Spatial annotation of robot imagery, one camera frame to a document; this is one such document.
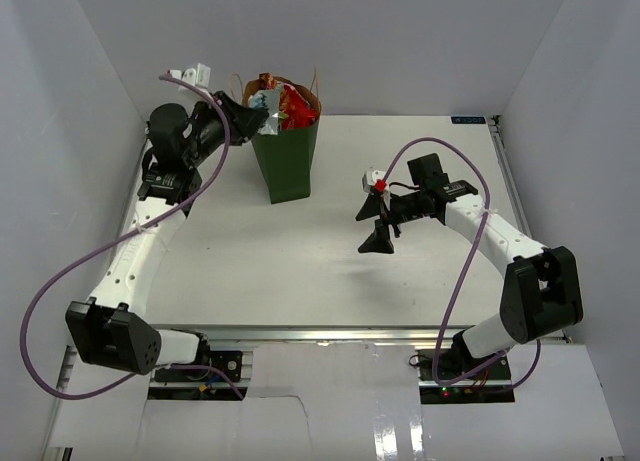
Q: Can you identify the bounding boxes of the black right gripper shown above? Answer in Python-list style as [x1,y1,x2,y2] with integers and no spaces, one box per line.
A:
[357,190,427,254]

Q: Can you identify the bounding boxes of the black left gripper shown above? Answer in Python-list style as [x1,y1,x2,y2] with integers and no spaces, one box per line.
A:
[183,92,268,168]

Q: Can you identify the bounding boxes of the light blue snack packet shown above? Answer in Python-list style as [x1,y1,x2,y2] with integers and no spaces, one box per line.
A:
[248,88,286,136]

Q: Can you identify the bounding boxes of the large red candy bag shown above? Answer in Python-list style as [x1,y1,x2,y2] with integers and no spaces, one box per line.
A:
[259,73,320,130]

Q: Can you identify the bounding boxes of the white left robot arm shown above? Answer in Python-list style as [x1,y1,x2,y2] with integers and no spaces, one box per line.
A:
[65,91,269,380]

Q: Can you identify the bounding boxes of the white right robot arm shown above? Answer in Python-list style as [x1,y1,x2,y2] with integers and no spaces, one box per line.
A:
[356,154,584,381]

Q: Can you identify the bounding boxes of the brown and green paper bag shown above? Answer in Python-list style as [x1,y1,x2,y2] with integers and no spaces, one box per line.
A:
[240,73,322,204]

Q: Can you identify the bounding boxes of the blue label right corner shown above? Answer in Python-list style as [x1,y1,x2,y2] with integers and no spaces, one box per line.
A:
[451,116,486,125]

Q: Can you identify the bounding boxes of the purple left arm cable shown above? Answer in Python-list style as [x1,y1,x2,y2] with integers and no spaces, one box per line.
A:
[19,73,246,401]

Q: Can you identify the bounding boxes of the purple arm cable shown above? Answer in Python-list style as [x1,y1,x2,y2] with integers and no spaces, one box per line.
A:
[377,136,542,386]
[19,73,246,401]

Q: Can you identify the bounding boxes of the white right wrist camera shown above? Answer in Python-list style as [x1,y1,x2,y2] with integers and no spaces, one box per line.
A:
[362,170,390,199]

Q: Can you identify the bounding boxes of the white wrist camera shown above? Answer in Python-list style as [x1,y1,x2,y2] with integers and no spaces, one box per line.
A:
[362,170,390,199]
[163,62,211,90]

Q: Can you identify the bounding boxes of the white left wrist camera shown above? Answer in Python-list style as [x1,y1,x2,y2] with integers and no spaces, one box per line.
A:
[163,62,211,90]

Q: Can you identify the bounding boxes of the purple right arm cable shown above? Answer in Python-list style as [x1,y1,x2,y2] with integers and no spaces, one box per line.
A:
[377,136,542,386]

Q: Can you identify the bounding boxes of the aluminium front rail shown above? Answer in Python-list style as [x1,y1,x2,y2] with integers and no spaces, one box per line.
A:
[87,324,569,343]

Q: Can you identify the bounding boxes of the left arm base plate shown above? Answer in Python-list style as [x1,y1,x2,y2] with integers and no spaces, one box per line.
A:
[152,348,245,390]

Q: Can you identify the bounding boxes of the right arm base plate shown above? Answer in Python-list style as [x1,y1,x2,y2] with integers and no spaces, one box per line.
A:
[408,348,516,405]

